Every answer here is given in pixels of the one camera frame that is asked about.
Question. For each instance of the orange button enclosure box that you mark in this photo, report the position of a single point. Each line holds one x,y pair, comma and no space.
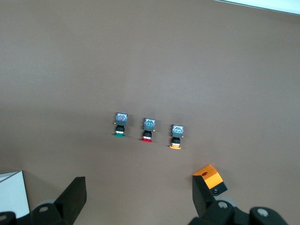
211,178

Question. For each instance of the yellow push button switch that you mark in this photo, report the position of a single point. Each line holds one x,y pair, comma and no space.
177,131

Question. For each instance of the white table edge rail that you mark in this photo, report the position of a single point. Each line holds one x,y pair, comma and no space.
269,4

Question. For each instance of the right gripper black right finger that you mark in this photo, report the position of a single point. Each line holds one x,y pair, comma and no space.
204,206

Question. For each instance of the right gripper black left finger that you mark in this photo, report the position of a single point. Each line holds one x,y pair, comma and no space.
68,201

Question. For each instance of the white drawer cabinet housing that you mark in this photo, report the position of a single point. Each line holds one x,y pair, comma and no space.
11,194

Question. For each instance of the green push button switch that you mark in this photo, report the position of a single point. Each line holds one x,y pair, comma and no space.
122,119

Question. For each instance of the red push button switch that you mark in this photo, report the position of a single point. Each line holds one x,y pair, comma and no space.
149,124

